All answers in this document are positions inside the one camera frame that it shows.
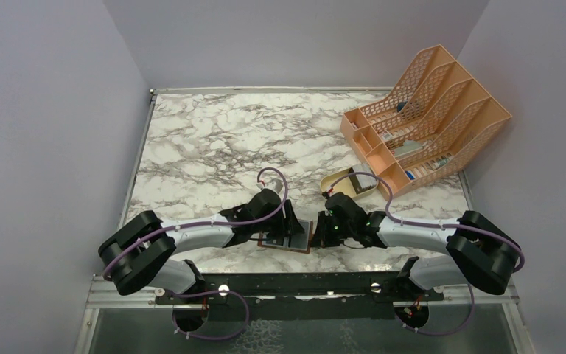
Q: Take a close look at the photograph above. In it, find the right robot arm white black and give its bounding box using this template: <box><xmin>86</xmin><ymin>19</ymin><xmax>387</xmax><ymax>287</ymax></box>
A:
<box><xmin>311</xmin><ymin>192</ymin><xmax>523</xmax><ymax>300</ymax></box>

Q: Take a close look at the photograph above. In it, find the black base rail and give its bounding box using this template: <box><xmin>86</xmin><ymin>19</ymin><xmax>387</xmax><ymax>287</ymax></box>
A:
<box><xmin>155</xmin><ymin>271</ymin><xmax>444</xmax><ymax>322</ymax></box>

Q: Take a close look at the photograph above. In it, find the stack of credit cards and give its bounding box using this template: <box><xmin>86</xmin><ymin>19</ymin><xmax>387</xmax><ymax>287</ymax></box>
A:
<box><xmin>349</xmin><ymin>163</ymin><xmax>377</xmax><ymax>194</ymax></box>

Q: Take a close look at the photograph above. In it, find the beige oval tray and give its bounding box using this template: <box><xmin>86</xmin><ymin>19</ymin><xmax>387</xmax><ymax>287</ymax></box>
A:
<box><xmin>320</xmin><ymin>166</ymin><xmax>378</xmax><ymax>199</ymax></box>

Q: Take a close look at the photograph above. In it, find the orange plastic file organizer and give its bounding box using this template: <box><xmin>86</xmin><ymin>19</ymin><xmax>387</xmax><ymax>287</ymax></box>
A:
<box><xmin>340</xmin><ymin>45</ymin><xmax>511</xmax><ymax>198</ymax></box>

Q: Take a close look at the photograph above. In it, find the brown leather card holder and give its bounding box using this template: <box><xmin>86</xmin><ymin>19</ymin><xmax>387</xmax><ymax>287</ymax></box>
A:
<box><xmin>257</xmin><ymin>220</ymin><xmax>314</xmax><ymax>254</ymax></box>

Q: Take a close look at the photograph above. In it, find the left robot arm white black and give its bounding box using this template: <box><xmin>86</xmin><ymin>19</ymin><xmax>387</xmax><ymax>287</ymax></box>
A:
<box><xmin>98</xmin><ymin>188</ymin><xmax>310</xmax><ymax>303</ymax></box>

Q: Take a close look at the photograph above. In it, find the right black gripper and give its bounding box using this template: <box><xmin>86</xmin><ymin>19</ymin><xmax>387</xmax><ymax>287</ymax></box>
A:
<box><xmin>310</xmin><ymin>209</ymin><xmax>354</xmax><ymax>246</ymax></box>

